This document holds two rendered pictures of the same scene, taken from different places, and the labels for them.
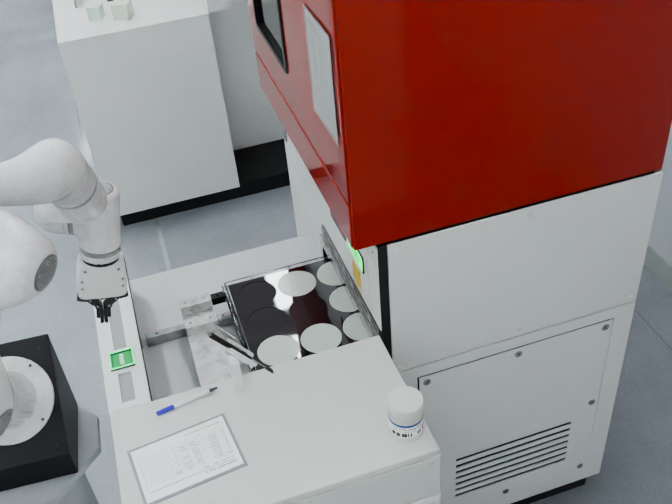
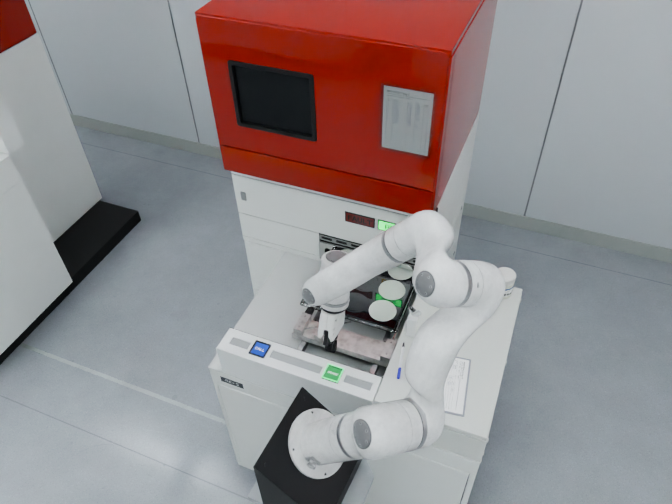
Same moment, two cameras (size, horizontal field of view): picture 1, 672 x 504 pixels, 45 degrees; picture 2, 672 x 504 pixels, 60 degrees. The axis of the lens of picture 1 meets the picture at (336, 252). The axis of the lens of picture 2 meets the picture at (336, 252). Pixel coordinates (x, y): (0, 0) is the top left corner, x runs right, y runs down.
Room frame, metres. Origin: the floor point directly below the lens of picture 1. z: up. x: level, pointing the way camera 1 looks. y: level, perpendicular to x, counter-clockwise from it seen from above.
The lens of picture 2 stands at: (0.67, 1.33, 2.51)
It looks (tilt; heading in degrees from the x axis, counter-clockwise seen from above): 44 degrees down; 308
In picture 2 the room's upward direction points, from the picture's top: 2 degrees counter-clockwise
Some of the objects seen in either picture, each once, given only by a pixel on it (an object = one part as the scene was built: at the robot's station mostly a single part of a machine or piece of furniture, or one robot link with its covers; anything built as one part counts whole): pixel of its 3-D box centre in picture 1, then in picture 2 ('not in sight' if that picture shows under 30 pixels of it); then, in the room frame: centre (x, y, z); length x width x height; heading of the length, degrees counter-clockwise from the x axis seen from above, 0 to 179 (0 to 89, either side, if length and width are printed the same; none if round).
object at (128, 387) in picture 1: (123, 345); (298, 374); (1.45, 0.55, 0.89); 0.55 x 0.09 x 0.14; 15
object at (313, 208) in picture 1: (328, 217); (329, 226); (1.72, 0.01, 1.02); 0.82 x 0.03 x 0.40; 15
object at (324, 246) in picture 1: (348, 295); (371, 262); (1.55, -0.02, 0.89); 0.44 x 0.02 x 0.10; 15
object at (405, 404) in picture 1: (405, 414); (503, 283); (1.05, -0.11, 1.01); 0.07 x 0.07 x 0.10
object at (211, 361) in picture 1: (209, 352); (343, 341); (1.42, 0.34, 0.87); 0.36 x 0.08 x 0.03; 15
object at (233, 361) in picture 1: (242, 363); (413, 317); (1.21, 0.22, 1.03); 0.06 x 0.04 x 0.13; 105
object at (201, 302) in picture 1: (195, 303); (302, 323); (1.57, 0.37, 0.89); 0.08 x 0.03 x 0.03; 105
